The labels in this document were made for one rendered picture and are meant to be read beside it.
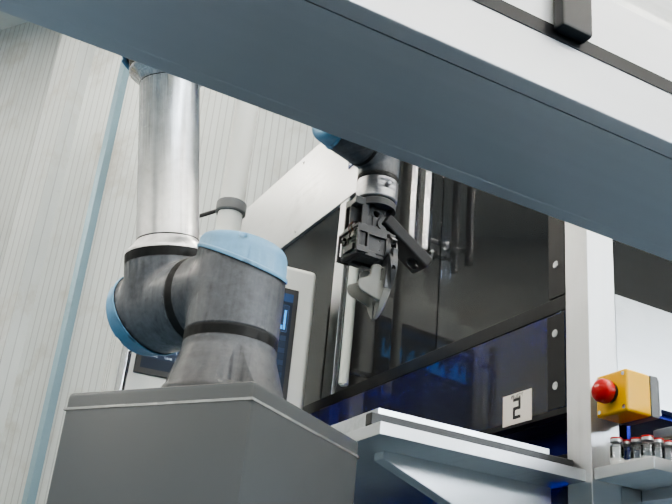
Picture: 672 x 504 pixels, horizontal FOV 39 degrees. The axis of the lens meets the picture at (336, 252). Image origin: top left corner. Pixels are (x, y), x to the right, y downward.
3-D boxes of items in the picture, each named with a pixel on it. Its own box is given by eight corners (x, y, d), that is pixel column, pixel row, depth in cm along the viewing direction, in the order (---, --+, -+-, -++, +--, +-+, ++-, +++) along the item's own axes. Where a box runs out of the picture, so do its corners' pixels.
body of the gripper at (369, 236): (334, 266, 165) (340, 205, 170) (377, 279, 168) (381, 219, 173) (357, 252, 158) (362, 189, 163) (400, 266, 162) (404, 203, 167)
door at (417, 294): (336, 395, 249) (354, 198, 274) (437, 352, 211) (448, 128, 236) (334, 394, 249) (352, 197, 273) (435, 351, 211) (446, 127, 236)
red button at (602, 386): (606, 408, 158) (605, 385, 159) (623, 403, 154) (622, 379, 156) (588, 403, 156) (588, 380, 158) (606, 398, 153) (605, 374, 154)
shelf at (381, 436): (399, 527, 217) (399, 518, 218) (621, 489, 160) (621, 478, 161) (204, 491, 197) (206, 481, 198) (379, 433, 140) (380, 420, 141)
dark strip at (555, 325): (551, 411, 171) (549, 50, 204) (568, 406, 167) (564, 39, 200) (546, 410, 170) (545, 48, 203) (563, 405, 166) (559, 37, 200)
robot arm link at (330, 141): (358, 86, 159) (398, 116, 167) (309, 106, 166) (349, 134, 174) (355, 125, 156) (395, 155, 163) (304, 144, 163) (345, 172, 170)
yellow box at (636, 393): (628, 427, 161) (626, 386, 164) (660, 419, 155) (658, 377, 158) (594, 417, 158) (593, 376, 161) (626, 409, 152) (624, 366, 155)
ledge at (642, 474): (656, 494, 161) (656, 482, 162) (719, 484, 150) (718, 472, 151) (594, 479, 155) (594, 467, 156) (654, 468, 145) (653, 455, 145)
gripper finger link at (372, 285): (350, 312, 158) (354, 262, 162) (380, 321, 161) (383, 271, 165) (359, 307, 156) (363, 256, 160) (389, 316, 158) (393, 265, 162)
